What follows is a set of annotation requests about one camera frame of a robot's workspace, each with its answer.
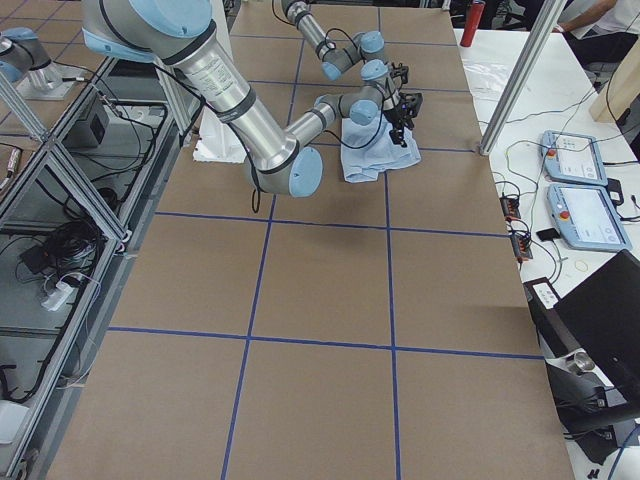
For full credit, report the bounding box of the clear plastic bag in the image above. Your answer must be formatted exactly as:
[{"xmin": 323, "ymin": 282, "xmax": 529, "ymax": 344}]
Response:
[{"xmin": 462, "ymin": 59, "xmax": 512, "ymax": 102}]

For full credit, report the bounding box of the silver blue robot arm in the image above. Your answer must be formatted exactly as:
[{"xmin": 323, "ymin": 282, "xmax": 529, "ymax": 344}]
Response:
[
  {"xmin": 281, "ymin": 1, "xmax": 423, "ymax": 131},
  {"xmin": 82, "ymin": 1, "xmax": 423, "ymax": 197}
]

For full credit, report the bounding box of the upper blue teach pendant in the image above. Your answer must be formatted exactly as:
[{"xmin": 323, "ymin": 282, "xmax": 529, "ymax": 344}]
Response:
[{"xmin": 541, "ymin": 130, "xmax": 608, "ymax": 186}]

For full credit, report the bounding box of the aluminium side frame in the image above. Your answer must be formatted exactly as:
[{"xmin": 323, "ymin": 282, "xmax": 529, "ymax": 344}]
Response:
[{"xmin": 1, "ymin": 60, "xmax": 198, "ymax": 479}]

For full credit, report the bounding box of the light blue button shirt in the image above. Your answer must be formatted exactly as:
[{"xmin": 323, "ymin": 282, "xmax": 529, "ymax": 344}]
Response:
[{"xmin": 340, "ymin": 114, "xmax": 421, "ymax": 183}]

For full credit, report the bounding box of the aluminium frame post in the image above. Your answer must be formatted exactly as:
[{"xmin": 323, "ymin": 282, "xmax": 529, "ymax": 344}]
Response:
[{"xmin": 478, "ymin": 0, "xmax": 565, "ymax": 156}]

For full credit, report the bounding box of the brown paper table cover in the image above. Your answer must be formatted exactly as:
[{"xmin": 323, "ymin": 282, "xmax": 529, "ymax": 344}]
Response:
[{"xmin": 48, "ymin": 6, "xmax": 573, "ymax": 479}]

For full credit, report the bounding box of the red water bottle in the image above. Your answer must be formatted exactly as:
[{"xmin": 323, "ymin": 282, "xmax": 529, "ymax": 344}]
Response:
[{"xmin": 460, "ymin": 0, "xmax": 486, "ymax": 48}]

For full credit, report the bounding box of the blue teach pendant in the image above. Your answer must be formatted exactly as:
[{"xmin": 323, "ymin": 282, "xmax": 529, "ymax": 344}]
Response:
[
  {"xmin": 547, "ymin": 183, "xmax": 632, "ymax": 252},
  {"xmin": 541, "ymin": 130, "xmax": 608, "ymax": 186}
]

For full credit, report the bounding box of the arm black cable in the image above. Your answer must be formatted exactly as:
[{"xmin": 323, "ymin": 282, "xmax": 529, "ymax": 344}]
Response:
[
  {"xmin": 324, "ymin": 112, "xmax": 389, "ymax": 151},
  {"xmin": 319, "ymin": 27, "xmax": 364, "ymax": 56}
]

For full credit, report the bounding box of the white power strip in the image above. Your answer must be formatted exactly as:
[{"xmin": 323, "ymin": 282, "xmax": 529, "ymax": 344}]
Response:
[{"xmin": 41, "ymin": 277, "xmax": 80, "ymax": 312}]

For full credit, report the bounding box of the lower blue teach pendant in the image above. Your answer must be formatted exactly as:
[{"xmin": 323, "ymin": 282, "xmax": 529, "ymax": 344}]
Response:
[{"xmin": 547, "ymin": 183, "xmax": 632, "ymax": 252}]

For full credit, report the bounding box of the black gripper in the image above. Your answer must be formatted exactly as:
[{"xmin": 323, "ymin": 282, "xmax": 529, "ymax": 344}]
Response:
[
  {"xmin": 384, "ymin": 97, "xmax": 413, "ymax": 148},
  {"xmin": 402, "ymin": 93, "xmax": 423, "ymax": 119}
]

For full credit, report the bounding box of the black cable on desk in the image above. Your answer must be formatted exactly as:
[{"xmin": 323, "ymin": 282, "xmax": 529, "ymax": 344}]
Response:
[{"xmin": 492, "ymin": 84, "xmax": 640, "ymax": 236}]

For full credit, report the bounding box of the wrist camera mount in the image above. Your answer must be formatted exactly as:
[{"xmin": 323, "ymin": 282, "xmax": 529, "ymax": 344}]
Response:
[{"xmin": 389, "ymin": 63, "xmax": 409, "ymax": 88}]

